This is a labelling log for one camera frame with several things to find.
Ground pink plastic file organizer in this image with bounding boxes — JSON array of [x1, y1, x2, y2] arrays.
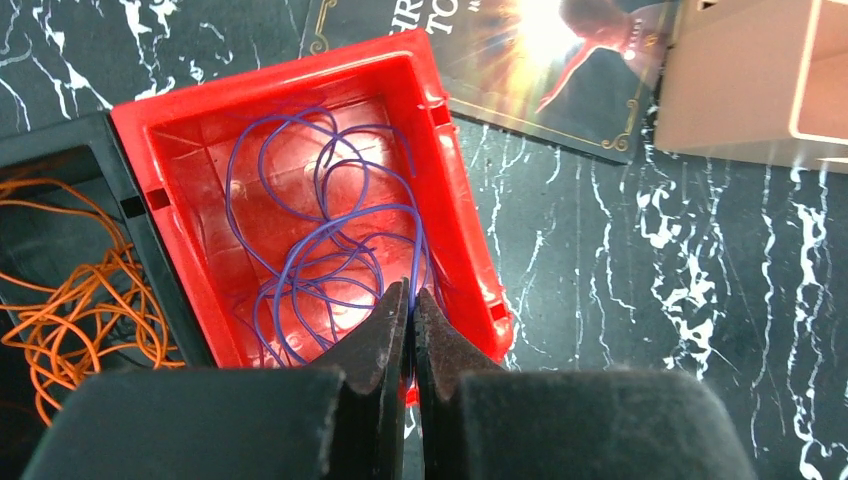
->
[[654, 0, 847, 173]]

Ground black plastic bin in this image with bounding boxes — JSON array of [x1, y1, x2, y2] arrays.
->
[[0, 111, 217, 480]]

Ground dark book Three Days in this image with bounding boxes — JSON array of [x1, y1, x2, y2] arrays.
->
[[300, 0, 679, 164]]

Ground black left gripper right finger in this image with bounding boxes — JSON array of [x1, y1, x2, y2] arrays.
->
[[413, 291, 756, 479]]

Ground orange cable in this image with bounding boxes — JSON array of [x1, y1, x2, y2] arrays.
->
[[0, 168, 187, 429]]

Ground purple cable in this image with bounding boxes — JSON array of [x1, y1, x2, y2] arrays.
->
[[225, 105, 439, 369]]

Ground red plastic bin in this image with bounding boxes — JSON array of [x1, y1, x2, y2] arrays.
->
[[111, 31, 513, 368]]

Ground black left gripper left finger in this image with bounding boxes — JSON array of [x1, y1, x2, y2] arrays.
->
[[23, 280, 410, 479]]

